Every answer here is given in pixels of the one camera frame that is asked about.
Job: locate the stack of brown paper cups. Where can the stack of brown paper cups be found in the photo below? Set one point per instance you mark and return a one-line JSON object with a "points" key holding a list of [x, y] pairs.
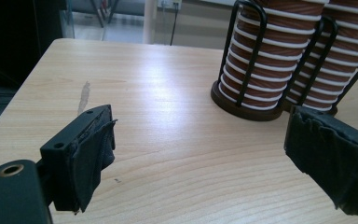
{"points": [[351, 46], [279, 46]]}

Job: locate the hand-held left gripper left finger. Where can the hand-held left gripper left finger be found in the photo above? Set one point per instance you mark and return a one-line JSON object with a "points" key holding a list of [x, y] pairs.
{"points": [[62, 155]]}

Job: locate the black stand legs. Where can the black stand legs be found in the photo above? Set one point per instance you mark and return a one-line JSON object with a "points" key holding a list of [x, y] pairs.
{"points": [[101, 12]]}

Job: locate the dark cabinet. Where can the dark cabinet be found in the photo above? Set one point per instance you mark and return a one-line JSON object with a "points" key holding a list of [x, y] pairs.
{"points": [[18, 37]]}

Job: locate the white wall socket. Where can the white wall socket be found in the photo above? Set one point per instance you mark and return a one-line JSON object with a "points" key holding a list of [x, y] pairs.
{"points": [[169, 3]]}

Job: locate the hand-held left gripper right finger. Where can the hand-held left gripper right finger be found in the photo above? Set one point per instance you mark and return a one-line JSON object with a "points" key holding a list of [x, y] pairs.
{"points": [[332, 155]]}

